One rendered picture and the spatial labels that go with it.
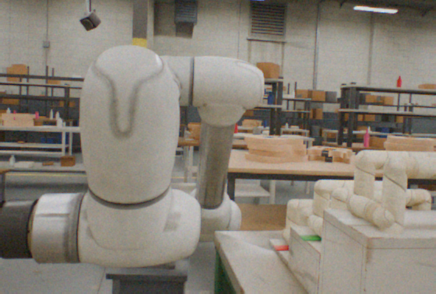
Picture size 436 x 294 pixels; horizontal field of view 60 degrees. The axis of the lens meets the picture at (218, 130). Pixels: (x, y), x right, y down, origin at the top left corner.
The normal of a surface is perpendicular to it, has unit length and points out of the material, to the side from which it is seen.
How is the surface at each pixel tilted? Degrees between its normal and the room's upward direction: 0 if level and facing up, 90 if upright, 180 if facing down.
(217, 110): 134
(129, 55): 34
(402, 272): 90
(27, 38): 90
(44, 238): 88
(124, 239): 111
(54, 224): 69
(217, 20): 90
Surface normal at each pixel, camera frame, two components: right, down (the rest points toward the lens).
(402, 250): 0.15, 0.06
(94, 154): -0.51, 0.33
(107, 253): 0.07, 0.40
